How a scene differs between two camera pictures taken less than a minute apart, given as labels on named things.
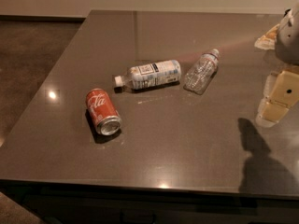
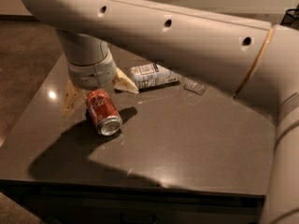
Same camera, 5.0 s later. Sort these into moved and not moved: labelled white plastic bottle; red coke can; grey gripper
Moved: grey gripper
Not moved: red coke can; labelled white plastic bottle
